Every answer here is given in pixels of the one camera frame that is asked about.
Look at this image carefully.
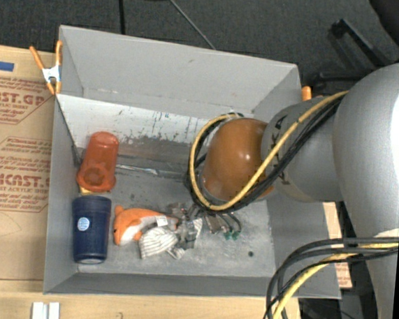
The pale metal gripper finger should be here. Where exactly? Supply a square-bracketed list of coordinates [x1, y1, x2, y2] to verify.
[165, 200, 187, 222]
[177, 216, 203, 251]

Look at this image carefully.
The white striped cloth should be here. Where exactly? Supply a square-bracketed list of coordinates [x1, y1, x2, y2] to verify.
[136, 213, 203, 265]

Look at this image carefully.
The orange and white toy fox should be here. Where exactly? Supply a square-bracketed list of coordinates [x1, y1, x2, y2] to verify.
[110, 205, 180, 252]

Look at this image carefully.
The dark blue cup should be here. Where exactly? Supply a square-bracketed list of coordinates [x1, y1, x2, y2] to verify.
[66, 193, 114, 266]

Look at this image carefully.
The orange translucent plastic cup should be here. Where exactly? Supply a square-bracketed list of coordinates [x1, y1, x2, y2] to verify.
[74, 128, 122, 195]

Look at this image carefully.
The grey metal bin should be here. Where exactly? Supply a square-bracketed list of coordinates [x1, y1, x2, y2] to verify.
[33, 24, 367, 319]

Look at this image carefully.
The brown cardboard board red print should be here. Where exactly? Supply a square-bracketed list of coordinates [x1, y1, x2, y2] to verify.
[0, 43, 373, 319]

